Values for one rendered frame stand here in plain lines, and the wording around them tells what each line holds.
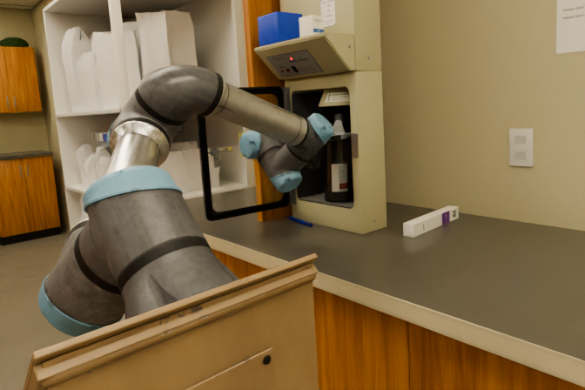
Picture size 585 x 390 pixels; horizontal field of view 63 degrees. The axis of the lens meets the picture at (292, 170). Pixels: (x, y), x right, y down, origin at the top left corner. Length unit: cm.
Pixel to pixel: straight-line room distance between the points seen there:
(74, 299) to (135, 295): 14
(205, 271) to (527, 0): 129
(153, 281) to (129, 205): 10
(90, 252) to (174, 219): 11
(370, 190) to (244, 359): 98
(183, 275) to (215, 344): 10
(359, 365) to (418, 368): 17
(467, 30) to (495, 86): 20
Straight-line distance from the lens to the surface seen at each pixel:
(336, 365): 124
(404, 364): 108
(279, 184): 123
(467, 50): 167
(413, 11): 180
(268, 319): 51
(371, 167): 142
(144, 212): 59
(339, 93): 147
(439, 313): 93
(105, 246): 61
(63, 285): 70
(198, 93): 97
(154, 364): 45
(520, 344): 87
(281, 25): 147
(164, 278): 54
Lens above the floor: 132
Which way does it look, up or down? 8 degrees down
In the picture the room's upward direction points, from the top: 3 degrees counter-clockwise
